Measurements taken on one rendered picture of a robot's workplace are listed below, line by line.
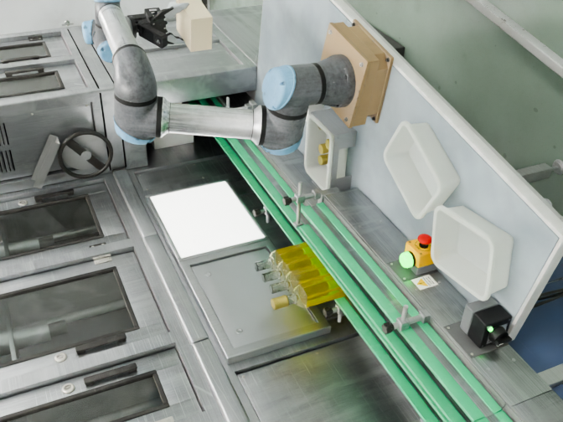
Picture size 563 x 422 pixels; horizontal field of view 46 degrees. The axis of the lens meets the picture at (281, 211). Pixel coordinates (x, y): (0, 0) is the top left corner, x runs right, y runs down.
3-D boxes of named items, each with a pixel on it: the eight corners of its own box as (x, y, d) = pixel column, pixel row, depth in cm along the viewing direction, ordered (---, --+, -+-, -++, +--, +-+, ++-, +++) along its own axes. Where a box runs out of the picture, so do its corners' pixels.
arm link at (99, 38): (99, 33, 204) (90, 17, 211) (99, 65, 211) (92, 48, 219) (124, 32, 207) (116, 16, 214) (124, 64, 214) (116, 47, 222)
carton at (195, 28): (197, -5, 232) (176, -3, 230) (212, 17, 222) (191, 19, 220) (196, 26, 241) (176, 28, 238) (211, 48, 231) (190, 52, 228)
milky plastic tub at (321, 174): (325, 164, 237) (302, 169, 234) (330, 107, 224) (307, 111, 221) (349, 190, 224) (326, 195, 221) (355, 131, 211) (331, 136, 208)
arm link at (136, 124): (311, 118, 187) (111, 100, 178) (302, 161, 197) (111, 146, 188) (306, 95, 196) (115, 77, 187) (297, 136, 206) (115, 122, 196)
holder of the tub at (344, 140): (325, 177, 240) (306, 182, 237) (331, 108, 224) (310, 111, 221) (348, 203, 227) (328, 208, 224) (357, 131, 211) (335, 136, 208)
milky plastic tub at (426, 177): (443, 216, 180) (415, 223, 177) (406, 149, 189) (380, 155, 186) (472, 181, 166) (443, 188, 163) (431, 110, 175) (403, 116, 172)
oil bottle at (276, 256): (326, 249, 221) (266, 265, 213) (327, 235, 218) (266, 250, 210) (333, 259, 217) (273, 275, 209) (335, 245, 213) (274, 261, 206)
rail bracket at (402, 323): (423, 313, 174) (379, 327, 169) (427, 292, 169) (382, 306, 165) (432, 323, 171) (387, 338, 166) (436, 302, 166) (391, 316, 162)
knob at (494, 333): (501, 337, 163) (510, 347, 160) (486, 342, 161) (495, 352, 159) (505, 323, 160) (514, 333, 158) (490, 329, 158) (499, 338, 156)
